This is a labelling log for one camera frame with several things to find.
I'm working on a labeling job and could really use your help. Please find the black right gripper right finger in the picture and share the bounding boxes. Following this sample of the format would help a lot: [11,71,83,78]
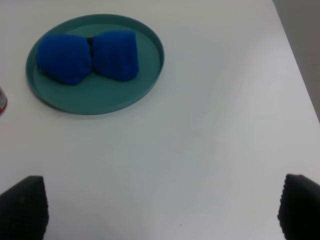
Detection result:
[277,174,320,240]

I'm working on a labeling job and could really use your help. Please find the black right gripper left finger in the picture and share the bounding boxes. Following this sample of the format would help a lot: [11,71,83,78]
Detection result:
[0,175,49,240]

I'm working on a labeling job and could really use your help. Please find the red white can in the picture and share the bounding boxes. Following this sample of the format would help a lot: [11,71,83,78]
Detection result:
[0,87,8,116]

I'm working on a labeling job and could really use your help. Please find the teal round plate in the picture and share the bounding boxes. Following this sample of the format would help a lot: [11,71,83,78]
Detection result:
[25,14,165,115]

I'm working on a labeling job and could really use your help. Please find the blue folded cloth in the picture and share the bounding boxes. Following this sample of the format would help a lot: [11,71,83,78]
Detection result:
[36,30,139,85]

